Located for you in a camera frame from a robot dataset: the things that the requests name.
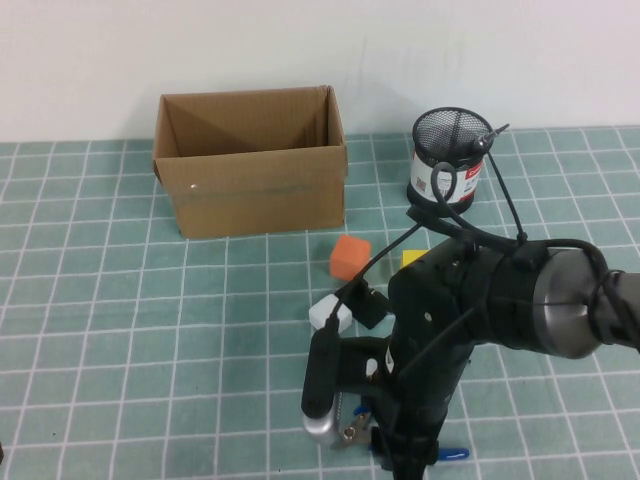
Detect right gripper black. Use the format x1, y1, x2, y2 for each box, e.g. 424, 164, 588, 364
359, 369, 466, 472

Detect blue handled pliers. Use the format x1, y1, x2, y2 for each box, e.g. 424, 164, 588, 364
329, 405, 470, 462

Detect black L-shaped bracket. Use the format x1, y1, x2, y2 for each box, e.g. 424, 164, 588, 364
335, 277, 390, 330

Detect white cube block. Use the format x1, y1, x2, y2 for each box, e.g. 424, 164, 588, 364
308, 293, 354, 332

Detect black handled screwdriver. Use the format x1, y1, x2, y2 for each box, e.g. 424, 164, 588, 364
467, 123, 510, 152

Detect orange foam block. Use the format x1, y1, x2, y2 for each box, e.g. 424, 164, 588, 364
329, 234, 373, 280

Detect black mesh pen holder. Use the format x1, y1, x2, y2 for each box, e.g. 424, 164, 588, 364
406, 107, 494, 219

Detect black zip tie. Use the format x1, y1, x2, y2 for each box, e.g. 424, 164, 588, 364
486, 148, 530, 261

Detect brown cardboard box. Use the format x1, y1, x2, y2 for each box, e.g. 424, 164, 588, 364
152, 84, 349, 240

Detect green grid tablecloth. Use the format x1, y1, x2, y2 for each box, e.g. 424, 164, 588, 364
0, 124, 640, 480

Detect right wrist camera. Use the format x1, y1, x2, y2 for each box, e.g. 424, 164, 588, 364
301, 327, 343, 448

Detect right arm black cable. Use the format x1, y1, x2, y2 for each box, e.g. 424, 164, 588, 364
319, 159, 640, 351

